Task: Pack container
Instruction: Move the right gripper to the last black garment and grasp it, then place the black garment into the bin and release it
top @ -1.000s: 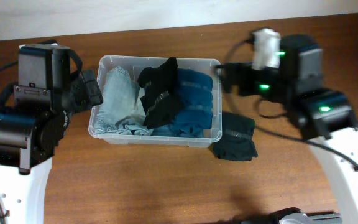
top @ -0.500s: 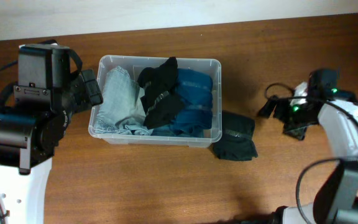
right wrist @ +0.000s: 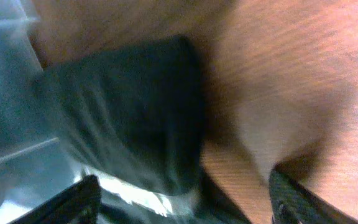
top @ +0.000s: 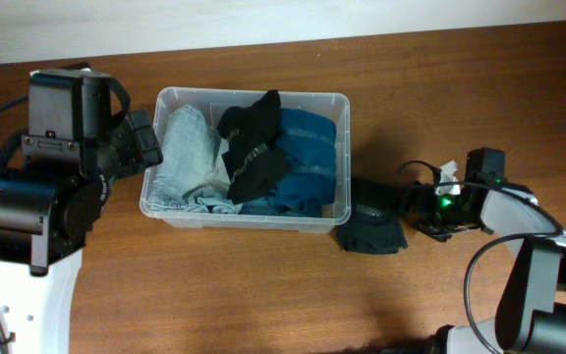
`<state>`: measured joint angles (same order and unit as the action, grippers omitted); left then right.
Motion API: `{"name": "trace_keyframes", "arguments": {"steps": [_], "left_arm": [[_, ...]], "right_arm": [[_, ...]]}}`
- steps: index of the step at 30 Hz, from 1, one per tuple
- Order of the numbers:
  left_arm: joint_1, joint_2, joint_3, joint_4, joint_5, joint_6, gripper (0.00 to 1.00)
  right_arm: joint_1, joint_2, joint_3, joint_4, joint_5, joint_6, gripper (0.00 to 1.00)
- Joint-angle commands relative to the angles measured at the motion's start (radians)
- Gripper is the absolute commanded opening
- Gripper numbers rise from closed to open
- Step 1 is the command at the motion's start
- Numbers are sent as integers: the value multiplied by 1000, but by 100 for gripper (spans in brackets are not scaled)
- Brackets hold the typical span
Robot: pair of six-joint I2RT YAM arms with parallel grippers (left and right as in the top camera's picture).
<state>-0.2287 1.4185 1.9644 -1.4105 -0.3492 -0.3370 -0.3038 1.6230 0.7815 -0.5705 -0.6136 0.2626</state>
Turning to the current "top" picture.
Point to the blue taped garment bundle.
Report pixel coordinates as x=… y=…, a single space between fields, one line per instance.
x=308 y=139

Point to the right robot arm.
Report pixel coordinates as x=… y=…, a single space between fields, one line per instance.
x=531 y=313

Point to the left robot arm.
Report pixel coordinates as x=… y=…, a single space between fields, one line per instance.
x=56 y=176

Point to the dark blue jeans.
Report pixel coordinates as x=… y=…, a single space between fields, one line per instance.
x=264 y=206

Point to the black garment bundle taped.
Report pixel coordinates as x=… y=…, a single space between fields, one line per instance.
x=254 y=167

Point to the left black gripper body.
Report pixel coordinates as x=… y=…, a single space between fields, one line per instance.
x=128 y=156

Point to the light blue jeans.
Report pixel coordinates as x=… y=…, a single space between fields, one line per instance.
x=192 y=176

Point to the black garment bundle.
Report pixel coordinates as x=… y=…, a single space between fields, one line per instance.
x=251 y=126
x=373 y=227

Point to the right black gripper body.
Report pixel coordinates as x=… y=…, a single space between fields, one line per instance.
x=441 y=215

